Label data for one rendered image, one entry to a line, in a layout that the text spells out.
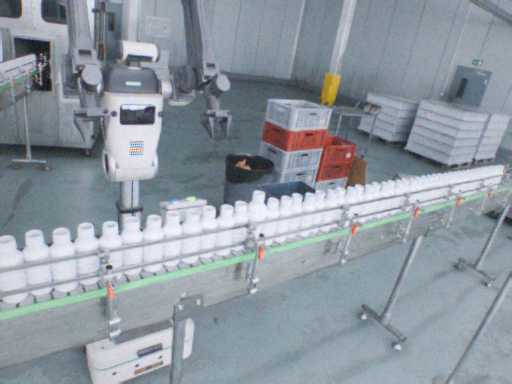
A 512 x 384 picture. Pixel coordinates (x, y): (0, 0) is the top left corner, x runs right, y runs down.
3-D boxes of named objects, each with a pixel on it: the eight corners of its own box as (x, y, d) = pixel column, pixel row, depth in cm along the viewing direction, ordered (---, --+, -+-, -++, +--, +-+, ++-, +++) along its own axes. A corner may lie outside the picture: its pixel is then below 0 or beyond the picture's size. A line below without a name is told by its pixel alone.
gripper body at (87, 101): (109, 112, 108) (106, 90, 108) (75, 115, 103) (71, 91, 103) (107, 118, 114) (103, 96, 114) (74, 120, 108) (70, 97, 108)
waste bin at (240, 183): (232, 238, 312) (242, 172, 287) (208, 215, 344) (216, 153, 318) (272, 230, 339) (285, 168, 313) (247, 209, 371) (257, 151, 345)
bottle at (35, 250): (37, 300, 81) (28, 243, 75) (23, 289, 84) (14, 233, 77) (59, 288, 86) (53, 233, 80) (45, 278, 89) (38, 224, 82)
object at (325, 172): (317, 182, 417) (321, 164, 409) (294, 169, 445) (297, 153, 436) (348, 177, 455) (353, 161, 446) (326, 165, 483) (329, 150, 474)
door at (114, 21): (89, 68, 1100) (90, -2, 1016) (89, 67, 1107) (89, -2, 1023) (120, 70, 1159) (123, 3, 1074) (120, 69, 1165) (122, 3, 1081)
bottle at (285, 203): (265, 237, 128) (274, 197, 121) (275, 232, 133) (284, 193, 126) (279, 245, 125) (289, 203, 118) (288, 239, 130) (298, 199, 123)
